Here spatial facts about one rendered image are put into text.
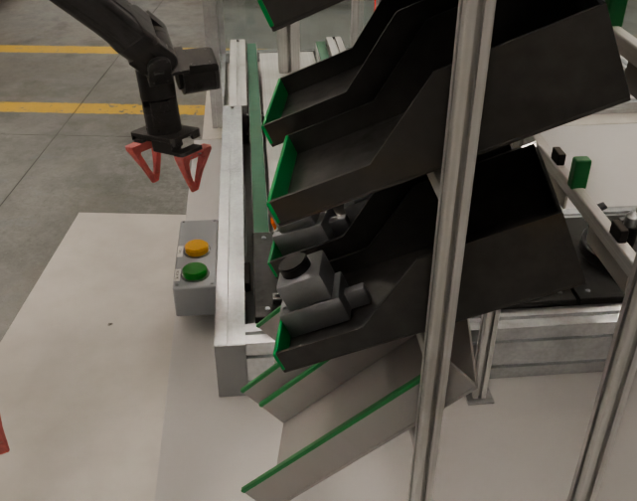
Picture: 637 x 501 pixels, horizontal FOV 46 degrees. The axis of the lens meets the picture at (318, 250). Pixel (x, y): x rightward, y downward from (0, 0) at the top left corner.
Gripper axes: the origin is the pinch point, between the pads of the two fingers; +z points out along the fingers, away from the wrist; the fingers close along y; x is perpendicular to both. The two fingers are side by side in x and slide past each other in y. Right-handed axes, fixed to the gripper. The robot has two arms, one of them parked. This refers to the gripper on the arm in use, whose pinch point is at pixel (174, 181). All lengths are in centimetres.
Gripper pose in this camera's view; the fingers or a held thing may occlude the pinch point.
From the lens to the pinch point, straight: 130.2
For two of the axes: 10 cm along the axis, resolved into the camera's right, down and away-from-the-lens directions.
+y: -8.0, -2.1, 5.6
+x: -5.9, 4.1, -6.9
